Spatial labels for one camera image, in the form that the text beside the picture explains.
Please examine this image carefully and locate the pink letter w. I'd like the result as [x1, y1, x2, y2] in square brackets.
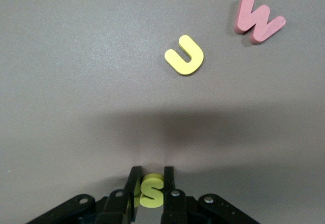
[233, 0, 287, 45]

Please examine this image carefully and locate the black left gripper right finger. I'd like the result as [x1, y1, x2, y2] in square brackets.
[159, 166, 188, 224]

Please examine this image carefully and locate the yellow letter u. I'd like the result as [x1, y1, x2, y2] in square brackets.
[164, 35, 205, 76]

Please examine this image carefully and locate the yellow letter s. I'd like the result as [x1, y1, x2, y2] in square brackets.
[134, 173, 165, 208]

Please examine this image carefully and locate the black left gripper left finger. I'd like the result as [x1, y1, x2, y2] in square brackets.
[95, 166, 142, 224]

